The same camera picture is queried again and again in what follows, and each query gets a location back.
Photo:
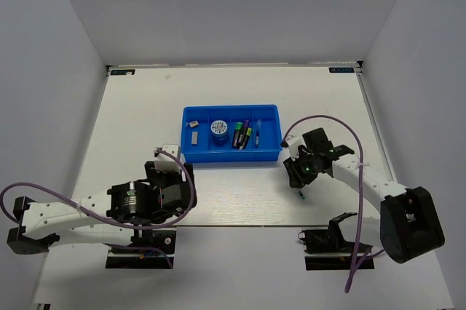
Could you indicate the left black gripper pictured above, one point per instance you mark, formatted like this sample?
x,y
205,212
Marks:
x,y
154,176

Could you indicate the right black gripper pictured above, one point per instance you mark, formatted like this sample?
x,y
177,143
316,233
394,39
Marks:
x,y
297,179

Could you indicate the blue ink pen refill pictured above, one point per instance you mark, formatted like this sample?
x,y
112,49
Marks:
x,y
258,132

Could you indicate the yellow cap black highlighter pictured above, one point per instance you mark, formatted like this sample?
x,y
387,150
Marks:
x,y
245,139

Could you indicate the grey eraser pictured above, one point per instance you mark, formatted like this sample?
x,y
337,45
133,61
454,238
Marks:
x,y
194,138

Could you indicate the purple cap black highlighter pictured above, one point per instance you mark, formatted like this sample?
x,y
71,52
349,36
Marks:
x,y
242,133

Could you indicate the green cap black highlighter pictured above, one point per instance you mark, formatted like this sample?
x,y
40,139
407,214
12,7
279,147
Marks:
x,y
236,135

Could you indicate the round blue white tape tin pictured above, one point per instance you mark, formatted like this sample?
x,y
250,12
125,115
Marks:
x,y
219,132

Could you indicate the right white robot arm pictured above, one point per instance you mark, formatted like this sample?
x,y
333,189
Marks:
x,y
408,225

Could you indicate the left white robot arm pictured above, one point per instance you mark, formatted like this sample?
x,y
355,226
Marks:
x,y
124,216

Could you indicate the blue divided plastic tray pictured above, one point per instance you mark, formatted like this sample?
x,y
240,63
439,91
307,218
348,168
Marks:
x,y
205,151

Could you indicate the right table corner label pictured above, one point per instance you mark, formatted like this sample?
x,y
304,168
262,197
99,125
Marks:
x,y
341,69

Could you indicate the table corner label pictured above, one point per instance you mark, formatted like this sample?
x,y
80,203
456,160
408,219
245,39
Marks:
x,y
122,72
341,69

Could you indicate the left table corner label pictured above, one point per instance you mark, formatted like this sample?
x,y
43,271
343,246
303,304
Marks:
x,y
122,72

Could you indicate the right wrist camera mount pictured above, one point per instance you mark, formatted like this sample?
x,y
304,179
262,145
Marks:
x,y
292,143

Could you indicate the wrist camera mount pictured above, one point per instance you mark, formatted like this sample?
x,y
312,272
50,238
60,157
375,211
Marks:
x,y
163,158
292,143

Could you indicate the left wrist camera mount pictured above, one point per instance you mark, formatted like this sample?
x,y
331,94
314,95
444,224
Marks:
x,y
163,158

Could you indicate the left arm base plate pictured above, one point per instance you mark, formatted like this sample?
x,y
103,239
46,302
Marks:
x,y
147,250

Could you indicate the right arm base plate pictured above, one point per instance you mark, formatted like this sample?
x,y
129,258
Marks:
x,y
325,251

